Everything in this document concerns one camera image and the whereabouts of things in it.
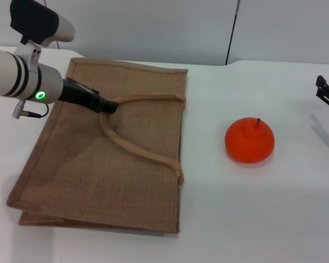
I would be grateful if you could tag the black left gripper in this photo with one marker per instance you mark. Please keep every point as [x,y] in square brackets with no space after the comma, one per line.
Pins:
[76,93]

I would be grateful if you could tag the brown jute handbag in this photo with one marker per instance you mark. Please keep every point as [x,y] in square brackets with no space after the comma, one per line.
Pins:
[98,164]

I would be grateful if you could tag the orange toy fruit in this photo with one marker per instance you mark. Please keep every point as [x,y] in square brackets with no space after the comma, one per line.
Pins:
[246,142]

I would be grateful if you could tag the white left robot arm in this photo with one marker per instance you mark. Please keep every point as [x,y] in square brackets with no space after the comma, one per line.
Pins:
[5,71]

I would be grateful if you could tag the black arm sleeve cover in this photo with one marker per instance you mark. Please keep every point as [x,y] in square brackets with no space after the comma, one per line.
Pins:
[33,19]

